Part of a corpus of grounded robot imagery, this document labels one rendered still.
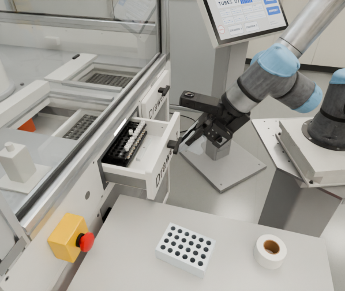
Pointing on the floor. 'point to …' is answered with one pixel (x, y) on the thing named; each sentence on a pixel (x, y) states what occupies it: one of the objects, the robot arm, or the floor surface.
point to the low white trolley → (186, 214)
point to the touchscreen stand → (237, 60)
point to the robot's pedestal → (297, 206)
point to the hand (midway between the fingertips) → (181, 142)
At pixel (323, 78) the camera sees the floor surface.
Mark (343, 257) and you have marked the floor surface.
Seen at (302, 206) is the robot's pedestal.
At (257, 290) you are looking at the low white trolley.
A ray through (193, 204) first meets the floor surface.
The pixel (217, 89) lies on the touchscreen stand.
